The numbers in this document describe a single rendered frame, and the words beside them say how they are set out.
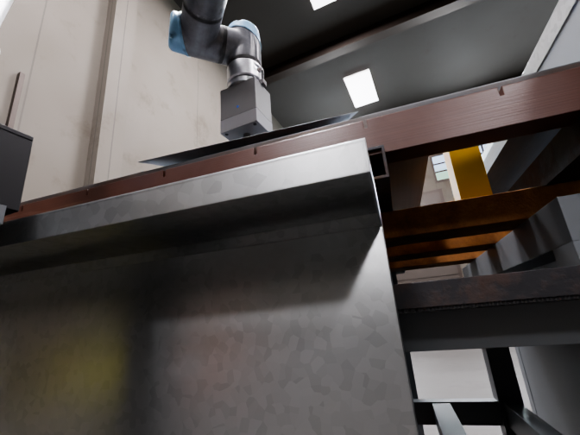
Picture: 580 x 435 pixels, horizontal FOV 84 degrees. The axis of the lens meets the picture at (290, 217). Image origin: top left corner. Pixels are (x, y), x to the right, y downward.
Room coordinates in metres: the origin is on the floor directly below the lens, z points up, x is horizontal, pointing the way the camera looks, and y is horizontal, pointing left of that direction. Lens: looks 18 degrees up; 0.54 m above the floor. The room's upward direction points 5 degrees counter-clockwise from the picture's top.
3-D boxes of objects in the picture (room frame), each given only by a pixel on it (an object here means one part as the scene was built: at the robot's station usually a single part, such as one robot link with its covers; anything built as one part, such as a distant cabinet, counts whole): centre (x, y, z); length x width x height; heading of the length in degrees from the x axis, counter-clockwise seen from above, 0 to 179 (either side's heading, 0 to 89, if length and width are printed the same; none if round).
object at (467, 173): (0.55, -0.34, 0.78); 0.05 x 0.05 x 0.19; 73
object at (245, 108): (0.57, 0.07, 0.97); 0.10 x 0.09 x 0.16; 156
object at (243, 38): (0.56, 0.08, 1.12); 0.09 x 0.08 x 0.11; 115
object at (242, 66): (0.56, 0.07, 1.05); 0.08 x 0.08 x 0.05
